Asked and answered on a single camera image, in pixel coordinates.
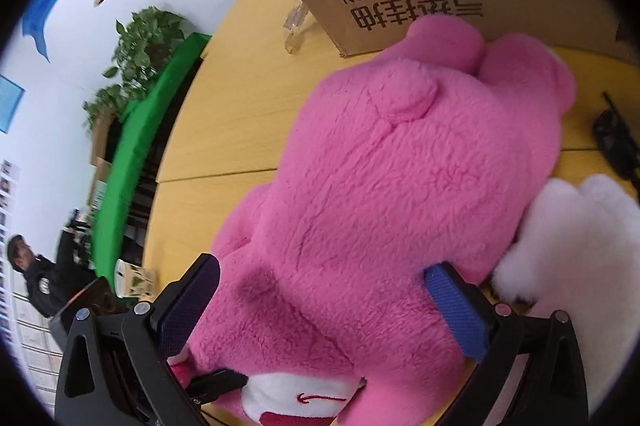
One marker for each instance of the green cloth backdrop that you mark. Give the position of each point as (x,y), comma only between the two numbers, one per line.
(141,123)

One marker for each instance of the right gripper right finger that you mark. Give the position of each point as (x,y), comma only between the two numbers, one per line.
(530,364)

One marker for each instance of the green potted plant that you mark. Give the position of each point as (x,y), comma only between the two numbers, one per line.
(144,47)

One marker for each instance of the paper cup with print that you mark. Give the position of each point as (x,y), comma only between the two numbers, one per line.
(133,281)

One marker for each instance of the person in black jacket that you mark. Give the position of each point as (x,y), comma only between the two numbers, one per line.
(51,284)

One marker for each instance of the white plush toy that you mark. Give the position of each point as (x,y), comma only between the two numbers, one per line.
(578,251)

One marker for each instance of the clear plastic stand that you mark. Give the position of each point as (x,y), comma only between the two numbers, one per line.
(293,27)

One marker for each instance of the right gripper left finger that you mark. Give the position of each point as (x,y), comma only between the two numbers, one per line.
(115,367)

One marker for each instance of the pink plush bear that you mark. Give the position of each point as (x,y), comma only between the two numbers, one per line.
(429,152)

